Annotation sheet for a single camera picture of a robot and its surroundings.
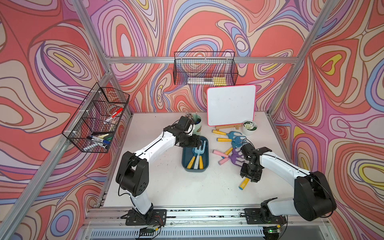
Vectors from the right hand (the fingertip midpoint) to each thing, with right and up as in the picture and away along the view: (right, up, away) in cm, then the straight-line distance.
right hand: (247, 181), depth 83 cm
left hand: (-27, +21, +3) cm, 35 cm away
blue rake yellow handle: (-29, +13, +12) cm, 34 cm away
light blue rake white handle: (-27, +14, +13) cm, 33 cm away
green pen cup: (-28, +35, +15) cm, 47 cm away
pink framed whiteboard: (-5, +46, +19) cm, 50 cm away
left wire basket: (-84, +32, -4) cm, 89 cm away
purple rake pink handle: (-4, +12, +11) cm, 17 cm away
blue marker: (-72, +24, -14) cm, 77 cm away
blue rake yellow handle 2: (-2, -2, +1) cm, 2 cm away
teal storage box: (-34, +13, +13) cm, 39 cm away
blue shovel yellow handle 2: (-3, +19, +16) cm, 25 cm away
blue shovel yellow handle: (-4, +25, +22) cm, 34 cm away
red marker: (-73, +37, -5) cm, 82 cm away
